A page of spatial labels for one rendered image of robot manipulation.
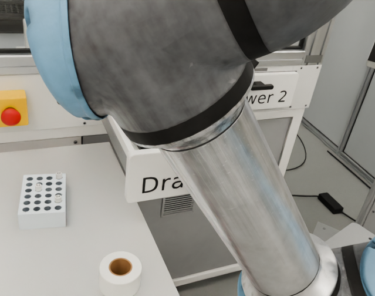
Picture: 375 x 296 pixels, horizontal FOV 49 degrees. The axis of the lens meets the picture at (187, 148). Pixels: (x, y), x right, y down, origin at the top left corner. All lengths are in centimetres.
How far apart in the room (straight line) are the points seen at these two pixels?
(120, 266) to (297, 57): 81
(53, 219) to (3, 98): 30
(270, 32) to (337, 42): 265
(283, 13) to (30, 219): 67
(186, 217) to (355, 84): 166
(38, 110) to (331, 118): 222
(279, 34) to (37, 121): 86
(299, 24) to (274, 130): 112
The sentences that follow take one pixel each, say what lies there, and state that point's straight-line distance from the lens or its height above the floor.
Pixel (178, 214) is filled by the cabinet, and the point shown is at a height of 43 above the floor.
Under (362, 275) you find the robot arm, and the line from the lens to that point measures 51.
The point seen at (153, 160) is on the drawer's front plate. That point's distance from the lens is 75.
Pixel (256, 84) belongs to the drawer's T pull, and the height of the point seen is 91.
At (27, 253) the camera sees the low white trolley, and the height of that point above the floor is 76.
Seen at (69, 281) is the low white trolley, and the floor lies 76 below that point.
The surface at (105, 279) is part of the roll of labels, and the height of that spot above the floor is 80.
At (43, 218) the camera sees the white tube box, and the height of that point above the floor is 79.
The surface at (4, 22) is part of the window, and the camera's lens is 98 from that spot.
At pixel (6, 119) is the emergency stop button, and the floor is 88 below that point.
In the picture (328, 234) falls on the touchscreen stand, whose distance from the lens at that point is 212.
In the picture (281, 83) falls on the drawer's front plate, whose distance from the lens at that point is 124.
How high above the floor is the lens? 133
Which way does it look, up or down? 32 degrees down
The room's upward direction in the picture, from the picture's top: 9 degrees clockwise
